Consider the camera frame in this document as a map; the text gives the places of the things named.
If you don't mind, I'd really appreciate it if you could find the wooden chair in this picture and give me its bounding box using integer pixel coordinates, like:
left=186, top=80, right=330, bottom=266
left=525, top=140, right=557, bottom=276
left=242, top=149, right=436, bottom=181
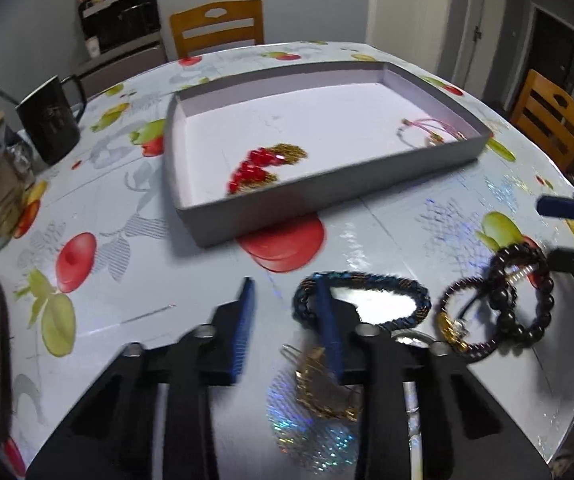
left=509, top=69, right=574, bottom=173
left=169, top=0, right=265, bottom=59

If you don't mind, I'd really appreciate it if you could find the red bead gold chain bracelet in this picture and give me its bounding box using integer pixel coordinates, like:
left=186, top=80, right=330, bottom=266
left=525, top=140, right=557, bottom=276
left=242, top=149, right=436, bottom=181
left=226, top=143, right=310, bottom=196

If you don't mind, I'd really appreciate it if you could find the black water dispenser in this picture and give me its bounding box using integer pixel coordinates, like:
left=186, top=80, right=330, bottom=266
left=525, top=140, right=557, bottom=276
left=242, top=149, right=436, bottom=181
left=77, top=0, right=168, bottom=99

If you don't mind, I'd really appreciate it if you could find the grey cardboard tray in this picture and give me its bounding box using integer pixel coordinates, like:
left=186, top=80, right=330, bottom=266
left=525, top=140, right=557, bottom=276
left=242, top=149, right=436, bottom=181
left=163, top=61, right=494, bottom=248

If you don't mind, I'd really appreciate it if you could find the silver bangle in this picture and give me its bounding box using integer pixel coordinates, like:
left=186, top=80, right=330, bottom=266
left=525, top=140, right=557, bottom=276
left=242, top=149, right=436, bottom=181
left=392, top=330, right=436, bottom=349

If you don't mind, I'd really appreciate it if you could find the dark door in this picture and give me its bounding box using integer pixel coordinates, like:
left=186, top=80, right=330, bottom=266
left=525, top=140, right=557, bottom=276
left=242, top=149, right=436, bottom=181
left=527, top=4, right=574, bottom=112

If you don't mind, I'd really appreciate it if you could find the dark foil bag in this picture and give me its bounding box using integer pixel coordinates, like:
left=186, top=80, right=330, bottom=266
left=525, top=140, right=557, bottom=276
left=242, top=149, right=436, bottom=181
left=0, top=130, right=24, bottom=162

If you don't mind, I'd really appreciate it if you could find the white door with handle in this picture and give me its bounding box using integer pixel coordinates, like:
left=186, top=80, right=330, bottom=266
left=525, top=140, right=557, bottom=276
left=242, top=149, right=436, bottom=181
left=467, top=0, right=508, bottom=97

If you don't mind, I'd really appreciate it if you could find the large dark bead bracelet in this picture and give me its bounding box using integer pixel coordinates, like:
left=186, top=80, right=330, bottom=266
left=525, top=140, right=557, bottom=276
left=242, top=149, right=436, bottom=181
left=487, top=244, right=556, bottom=347

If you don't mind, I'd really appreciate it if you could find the small bead bracelet gold charm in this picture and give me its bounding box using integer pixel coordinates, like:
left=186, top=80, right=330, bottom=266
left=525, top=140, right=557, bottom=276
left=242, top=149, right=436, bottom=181
left=437, top=275, right=518, bottom=364

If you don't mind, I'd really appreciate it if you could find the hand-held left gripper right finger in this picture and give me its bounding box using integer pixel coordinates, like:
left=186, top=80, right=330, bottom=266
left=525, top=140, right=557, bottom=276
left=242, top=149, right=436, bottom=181
left=315, top=275, right=552, bottom=480

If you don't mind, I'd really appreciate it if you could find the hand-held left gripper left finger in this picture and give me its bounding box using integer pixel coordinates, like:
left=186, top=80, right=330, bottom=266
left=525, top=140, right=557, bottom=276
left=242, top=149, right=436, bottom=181
left=26, top=277, right=258, bottom=480

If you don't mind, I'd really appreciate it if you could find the black mug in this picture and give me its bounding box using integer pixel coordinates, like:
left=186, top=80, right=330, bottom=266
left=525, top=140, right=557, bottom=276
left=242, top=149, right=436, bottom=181
left=16, top=74, right=88, bottom=166

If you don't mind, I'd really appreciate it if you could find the pink string bracelet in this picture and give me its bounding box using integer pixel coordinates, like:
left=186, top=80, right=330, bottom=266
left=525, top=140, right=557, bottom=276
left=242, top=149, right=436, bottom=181
left=397, top=116, right=468, bottom=149

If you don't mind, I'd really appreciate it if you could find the blue braided bracelet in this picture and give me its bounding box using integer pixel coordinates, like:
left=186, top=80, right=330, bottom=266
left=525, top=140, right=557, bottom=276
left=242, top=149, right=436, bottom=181
left=292, top=271, right=434, bottom=334

